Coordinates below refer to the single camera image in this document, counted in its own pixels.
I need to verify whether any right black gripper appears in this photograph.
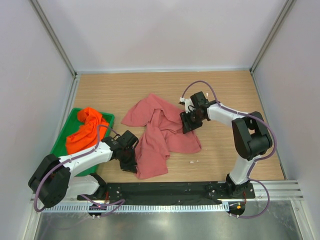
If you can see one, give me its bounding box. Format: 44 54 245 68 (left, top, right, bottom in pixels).
180 108 205 134

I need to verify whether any pink t shirt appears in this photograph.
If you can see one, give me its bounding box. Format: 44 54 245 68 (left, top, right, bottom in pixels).
121 93 202 180

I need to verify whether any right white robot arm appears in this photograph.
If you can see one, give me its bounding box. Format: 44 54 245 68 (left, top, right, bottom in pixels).
179 97 273 198

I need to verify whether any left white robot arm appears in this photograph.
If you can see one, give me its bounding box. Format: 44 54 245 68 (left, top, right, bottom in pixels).
28 131 139 213

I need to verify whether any orange t shirt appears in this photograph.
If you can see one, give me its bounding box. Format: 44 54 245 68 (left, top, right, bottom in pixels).
65 107 109 155

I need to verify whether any green plastic tray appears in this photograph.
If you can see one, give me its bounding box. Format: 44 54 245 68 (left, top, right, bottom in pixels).
49 107 116 178

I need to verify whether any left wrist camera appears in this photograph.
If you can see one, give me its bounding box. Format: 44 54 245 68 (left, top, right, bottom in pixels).
115 130 139 149

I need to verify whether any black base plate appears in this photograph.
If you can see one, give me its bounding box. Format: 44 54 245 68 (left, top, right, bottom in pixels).
89 181 256 206

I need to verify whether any slotted white cable duct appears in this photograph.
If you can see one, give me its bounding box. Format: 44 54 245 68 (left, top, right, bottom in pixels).
43 202 229 214

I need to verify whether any aluminium rail profile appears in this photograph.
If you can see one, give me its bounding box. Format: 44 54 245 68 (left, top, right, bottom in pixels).
30 179 304 204

